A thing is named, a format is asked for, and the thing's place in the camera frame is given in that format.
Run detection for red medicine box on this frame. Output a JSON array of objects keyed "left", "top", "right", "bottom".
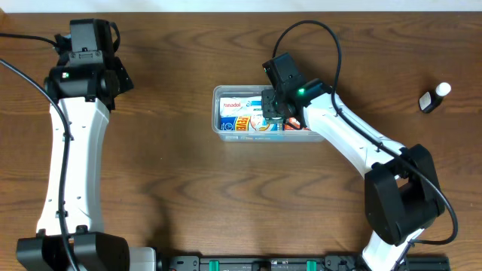
[{"left": 284, "top": 117, "right": 308, "bottom": 130}]

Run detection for blue fever patch box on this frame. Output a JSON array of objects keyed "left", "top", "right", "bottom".
[{"left": 220, "top": 115, "right": 283, "bottom": 132}]

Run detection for white Panadol caplets box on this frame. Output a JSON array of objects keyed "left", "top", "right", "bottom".
[{"left": 219, "top": 96, "right": 263, "bottom": 117}]

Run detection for dark bottle white cap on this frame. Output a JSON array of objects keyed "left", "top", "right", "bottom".
[{"left": 419, "top": 82, "right": 451, "bottom": 114}]

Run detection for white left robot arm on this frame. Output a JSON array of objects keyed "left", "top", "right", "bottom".
[{"left": 16, "top": 19, "right": 157, "bottom": 270}]

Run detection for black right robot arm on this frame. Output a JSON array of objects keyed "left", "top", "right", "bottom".
[{"left": 261, "top": 53, "right": 445, "bottom": 270}]

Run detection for clear plastic container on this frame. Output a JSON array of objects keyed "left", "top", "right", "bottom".
[{"left": 212, "top": 85, "right": 324, "bottom": 142}]

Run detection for black mounting rail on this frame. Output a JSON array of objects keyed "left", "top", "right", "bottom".
[{"left": 156, "top": 254, "right": 451, "bottom": 271}]

